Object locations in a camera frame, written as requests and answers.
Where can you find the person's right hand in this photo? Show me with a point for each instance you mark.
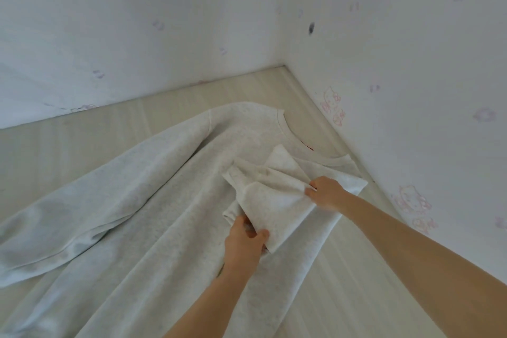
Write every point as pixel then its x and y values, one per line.
pixel 328 192

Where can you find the person's left hand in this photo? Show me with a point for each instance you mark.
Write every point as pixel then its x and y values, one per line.
pixel 240 244

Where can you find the person's right thumb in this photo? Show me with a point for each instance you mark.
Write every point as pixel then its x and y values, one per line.
pixel 311 194

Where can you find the person's left thumb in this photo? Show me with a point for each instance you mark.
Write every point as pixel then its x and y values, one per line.
pixel 262 239

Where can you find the light grey sweatshirt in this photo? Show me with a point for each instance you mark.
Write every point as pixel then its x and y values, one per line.
pixel 166 223

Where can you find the person's right forearm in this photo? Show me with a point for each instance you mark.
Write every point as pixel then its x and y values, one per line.
pixel 424 266

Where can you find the person's left forearm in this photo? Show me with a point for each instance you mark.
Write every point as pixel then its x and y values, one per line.
pixel 208 304

